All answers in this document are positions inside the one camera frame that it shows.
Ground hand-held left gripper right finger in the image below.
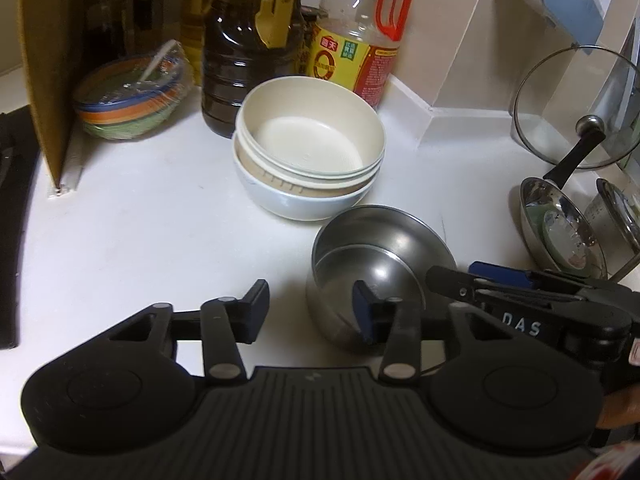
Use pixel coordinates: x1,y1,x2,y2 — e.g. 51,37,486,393
351,280,507,383

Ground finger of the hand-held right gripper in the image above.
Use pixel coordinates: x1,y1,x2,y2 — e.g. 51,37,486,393
424,265,501,305
468,259,582,291

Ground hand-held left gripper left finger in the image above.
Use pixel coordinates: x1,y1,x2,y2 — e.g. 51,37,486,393
106,279,271,386

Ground green rectangular plate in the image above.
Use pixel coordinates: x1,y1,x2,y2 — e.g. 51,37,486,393
527,200,561,261

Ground small white blue-flower dish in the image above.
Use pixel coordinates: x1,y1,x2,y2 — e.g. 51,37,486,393
542,208,599,270

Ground stainless steel bowl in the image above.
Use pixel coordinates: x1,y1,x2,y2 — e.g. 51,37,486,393
305,203,459,356

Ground oval stainless steel plate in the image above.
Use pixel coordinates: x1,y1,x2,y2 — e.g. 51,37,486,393
518,175,609,281

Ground white ceramic bowl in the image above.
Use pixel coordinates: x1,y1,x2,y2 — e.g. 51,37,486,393
231,132,376,222

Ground beige plastic bowl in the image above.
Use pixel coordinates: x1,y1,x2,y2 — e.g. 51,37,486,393
234,75,387,199

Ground wrapped stack of colourful bowls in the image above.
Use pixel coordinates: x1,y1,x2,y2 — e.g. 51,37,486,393
72,39,195,141

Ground person's right hand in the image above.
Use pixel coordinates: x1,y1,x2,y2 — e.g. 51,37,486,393
598,384,640,431

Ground metal dish rack pole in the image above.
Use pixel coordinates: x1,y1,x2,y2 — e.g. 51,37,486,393
606,230,640,282

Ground steel pot with lid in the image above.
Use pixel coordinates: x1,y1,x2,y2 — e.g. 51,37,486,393
582,177,640,256

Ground person's red white clothing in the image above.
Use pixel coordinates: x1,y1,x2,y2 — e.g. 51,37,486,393
569,441,640,480

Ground glass pot lid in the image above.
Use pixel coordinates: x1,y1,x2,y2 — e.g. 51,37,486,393
509,44,640,170

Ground large dark oil bottle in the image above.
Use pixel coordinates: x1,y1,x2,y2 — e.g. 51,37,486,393
199,0,307,140

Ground black gas stove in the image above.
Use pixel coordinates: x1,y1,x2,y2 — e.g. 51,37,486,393
0,104,41,350

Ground yellow oil bottle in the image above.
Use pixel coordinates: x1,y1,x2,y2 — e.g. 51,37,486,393
179,0,211,86

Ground brown cardboard panel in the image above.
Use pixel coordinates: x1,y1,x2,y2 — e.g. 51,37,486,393
17,0,94,196

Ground dark glass bottle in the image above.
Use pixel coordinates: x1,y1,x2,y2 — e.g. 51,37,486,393
132,0,166,56

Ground small dark sauce bottles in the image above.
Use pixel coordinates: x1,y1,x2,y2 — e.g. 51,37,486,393
82,0,126,69

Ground black handle with metal cap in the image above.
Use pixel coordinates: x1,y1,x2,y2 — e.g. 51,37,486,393
542,114,607,186

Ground soy sauce bottle red handle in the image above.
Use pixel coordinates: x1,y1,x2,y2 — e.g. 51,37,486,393
305,0,419,111

